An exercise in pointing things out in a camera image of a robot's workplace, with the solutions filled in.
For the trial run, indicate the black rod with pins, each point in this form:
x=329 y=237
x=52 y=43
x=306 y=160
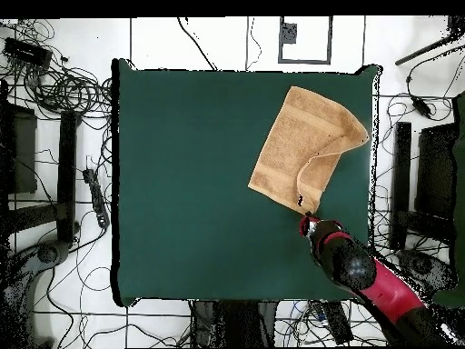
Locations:
x=428 y=49

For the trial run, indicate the dark green table cloth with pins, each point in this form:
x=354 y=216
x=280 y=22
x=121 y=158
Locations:
x=181 y=181

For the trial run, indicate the grey square floor frame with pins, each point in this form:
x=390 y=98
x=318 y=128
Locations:
x=330 y=40

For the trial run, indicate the black stand base foot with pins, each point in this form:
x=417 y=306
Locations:
x=47 y=252
x=425 y=267

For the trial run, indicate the black rectangular box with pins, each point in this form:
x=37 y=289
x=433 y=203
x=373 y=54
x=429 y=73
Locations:
x=27 y=52

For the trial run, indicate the black upright post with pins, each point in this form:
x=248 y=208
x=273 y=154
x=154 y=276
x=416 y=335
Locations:
x=67 y=174
x=402 y=174

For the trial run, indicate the tan terry towel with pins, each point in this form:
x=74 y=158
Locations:
x=290 y=152

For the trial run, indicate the black flat bar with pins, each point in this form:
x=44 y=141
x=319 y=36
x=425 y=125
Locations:
x=338 y=321

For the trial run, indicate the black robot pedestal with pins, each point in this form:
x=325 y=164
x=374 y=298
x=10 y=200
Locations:
x=236 y=323

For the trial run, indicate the black power adapter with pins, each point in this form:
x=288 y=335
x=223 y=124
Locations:
x=422 y=107

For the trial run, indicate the dark flat panel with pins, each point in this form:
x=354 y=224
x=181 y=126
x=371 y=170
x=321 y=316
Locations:
x=23 y=152
x=436 y=171

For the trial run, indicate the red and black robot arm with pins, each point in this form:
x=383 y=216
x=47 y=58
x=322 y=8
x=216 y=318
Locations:
x=363 y=272

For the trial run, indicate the black power strip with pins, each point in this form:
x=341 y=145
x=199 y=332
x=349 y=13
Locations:
x=97 y=200

